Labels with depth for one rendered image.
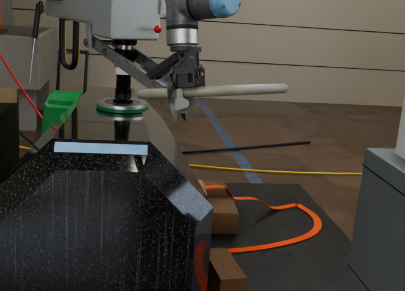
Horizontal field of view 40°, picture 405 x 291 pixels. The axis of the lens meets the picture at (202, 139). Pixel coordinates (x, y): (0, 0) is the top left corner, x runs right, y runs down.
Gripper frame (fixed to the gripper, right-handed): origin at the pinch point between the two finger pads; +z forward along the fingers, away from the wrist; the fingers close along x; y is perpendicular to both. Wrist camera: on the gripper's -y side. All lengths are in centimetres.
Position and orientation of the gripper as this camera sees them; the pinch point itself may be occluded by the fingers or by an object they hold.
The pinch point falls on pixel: (178, 116)
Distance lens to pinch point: 161.7
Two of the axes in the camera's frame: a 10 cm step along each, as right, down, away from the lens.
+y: 9.0, 0.2, -4.4
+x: 4.4, -1.0, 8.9
